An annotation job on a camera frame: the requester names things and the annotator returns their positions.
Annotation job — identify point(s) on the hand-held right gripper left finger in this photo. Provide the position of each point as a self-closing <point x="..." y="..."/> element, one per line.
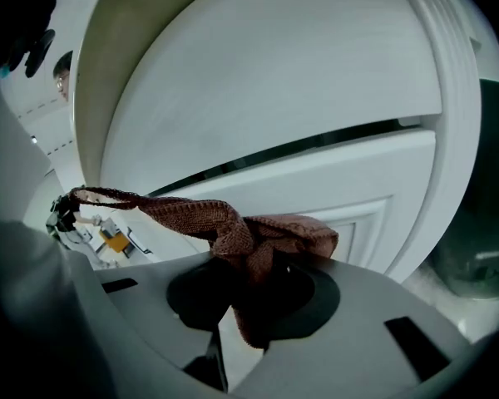
<point x="149" y="306"/>

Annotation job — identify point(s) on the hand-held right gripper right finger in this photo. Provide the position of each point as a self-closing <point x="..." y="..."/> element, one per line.
<point x="337" y="360"/>

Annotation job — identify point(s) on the red-brown knitted cloth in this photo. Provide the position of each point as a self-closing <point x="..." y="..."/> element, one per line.
<point x="241" y="235"/>

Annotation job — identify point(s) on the orange stand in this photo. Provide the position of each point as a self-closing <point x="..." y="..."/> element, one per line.
<point x="115" y="239"/>

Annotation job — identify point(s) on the white washbasin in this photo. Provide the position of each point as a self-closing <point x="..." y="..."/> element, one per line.
<point x="95" y="56"/>

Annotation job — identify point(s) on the white vanity cabinet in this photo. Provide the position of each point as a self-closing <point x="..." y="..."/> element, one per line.
<point x="274" y="56"/>

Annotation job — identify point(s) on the dark green basin pedestal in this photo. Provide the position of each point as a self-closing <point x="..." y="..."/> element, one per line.
<point x="482" y="181"/>

